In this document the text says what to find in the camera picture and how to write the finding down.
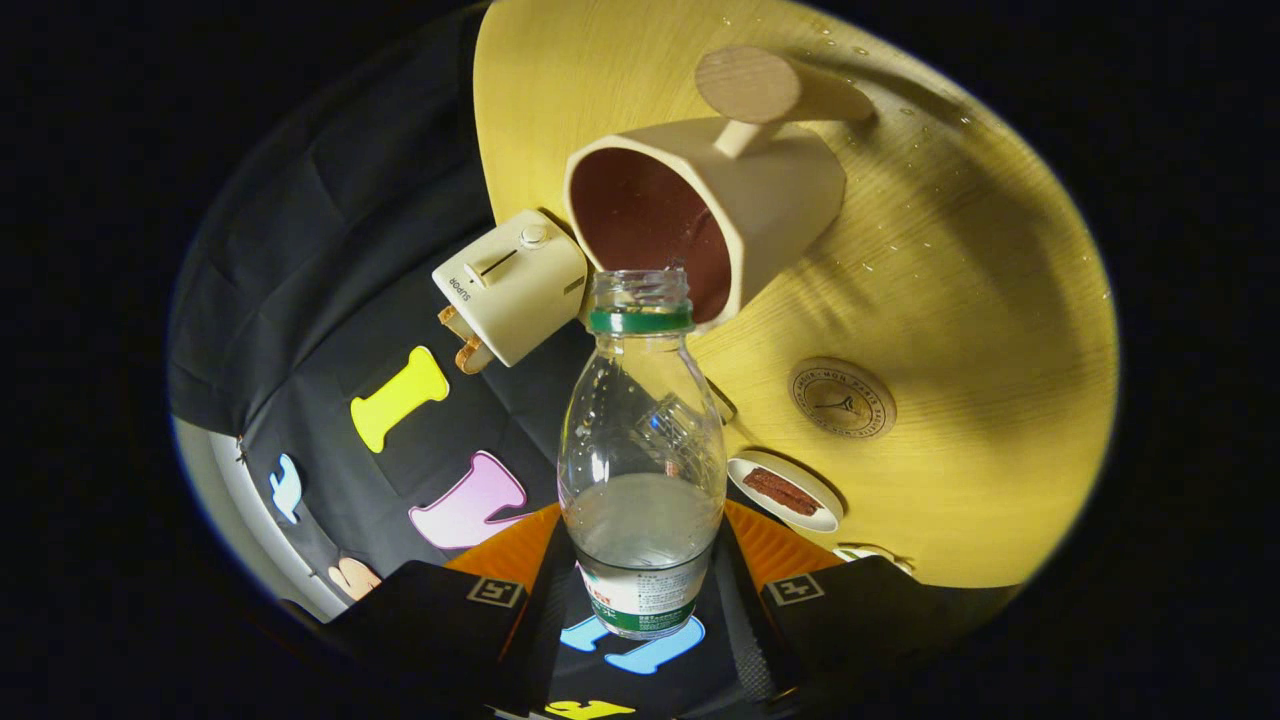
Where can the wooden table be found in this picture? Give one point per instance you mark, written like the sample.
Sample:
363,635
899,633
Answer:
980,330

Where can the brown meat piece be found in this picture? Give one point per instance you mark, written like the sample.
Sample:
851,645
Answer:
782,492

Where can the round wooden coaster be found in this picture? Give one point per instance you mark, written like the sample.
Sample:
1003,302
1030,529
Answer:
842,400

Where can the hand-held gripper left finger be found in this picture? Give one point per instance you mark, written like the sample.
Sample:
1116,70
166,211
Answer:
545,620

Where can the black backdrop cloth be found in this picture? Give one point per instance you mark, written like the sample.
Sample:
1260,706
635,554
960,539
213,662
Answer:
330,260

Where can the clear plastic juice bottle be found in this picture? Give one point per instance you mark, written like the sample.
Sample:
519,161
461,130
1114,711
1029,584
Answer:
640,530

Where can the white toaster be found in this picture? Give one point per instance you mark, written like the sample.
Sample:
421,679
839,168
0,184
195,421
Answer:
515,295

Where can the white divided tray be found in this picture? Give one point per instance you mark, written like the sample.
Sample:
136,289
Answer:
872,553

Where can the white round plate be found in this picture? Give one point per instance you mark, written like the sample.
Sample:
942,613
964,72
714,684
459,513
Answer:
815,518

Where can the toasted bread slice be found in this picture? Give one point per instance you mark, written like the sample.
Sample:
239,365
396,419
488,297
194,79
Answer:
472,356
452,322

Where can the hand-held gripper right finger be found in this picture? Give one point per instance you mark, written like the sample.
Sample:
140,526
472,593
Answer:
745,620

